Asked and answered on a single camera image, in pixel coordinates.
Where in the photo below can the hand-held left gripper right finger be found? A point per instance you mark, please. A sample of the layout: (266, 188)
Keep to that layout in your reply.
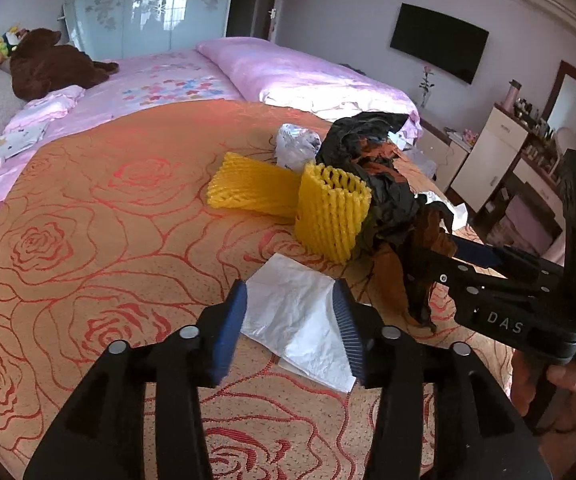
(347, 335)

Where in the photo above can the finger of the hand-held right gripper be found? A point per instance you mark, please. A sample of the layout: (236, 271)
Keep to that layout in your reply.
(477, 252)
(472, 290)

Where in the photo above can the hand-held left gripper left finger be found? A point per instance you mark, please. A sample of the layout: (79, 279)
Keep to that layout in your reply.
(228, 332)

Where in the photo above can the white paper tissue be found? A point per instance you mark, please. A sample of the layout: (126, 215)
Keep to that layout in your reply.
(293, 310)

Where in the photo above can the black plastic bag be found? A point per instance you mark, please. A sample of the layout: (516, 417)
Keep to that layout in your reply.
(392, 180)

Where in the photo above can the yellow foam fruit net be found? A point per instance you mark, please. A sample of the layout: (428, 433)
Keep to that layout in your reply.
(248, 185)
(328, 220)

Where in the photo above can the dark dressing table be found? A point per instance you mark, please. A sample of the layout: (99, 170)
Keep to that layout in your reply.
(527, 195)

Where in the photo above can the cream tall cabinet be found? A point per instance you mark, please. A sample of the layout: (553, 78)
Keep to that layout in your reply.
(492, 160)

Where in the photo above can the white brown-topped nightstand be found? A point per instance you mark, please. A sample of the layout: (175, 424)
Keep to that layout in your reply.
(442, 155)

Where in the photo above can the stack of magazines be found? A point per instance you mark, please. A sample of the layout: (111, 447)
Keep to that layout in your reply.
(460, 136)

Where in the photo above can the row of cosmetic bottles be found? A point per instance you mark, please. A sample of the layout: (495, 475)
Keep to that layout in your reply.
(532, 115)

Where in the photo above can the pink thermos bottle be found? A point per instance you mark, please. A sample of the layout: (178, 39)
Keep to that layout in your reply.
(512, 95)

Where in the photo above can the orange rose-print tablecloth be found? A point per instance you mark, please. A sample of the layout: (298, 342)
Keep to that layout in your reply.
(93, 235)

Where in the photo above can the pink flower in vase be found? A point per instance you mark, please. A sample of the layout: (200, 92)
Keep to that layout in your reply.
(425, 85)

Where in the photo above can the wood-framed dressing mirror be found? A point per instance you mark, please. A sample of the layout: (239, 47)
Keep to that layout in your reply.
(572, 100)

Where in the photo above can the crumpled clear plastic wrapper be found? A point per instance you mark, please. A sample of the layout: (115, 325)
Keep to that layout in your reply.
(293, 150)

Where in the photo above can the pink folded quilt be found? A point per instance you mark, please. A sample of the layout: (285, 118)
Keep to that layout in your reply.
(293, 75)

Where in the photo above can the pink floral bedsheet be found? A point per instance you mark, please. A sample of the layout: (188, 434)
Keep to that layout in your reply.
(158, 85)

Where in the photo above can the pink printed clothing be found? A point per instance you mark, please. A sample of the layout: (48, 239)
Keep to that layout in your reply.
(33, 120)

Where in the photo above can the brown teddy bear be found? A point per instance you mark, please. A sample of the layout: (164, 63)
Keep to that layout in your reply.
(53, 67)

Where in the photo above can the glass-front wardrobe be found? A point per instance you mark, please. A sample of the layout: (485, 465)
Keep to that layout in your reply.
(158, 10)

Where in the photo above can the black wall television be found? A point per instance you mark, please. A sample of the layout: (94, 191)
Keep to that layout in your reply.
(437, 42)

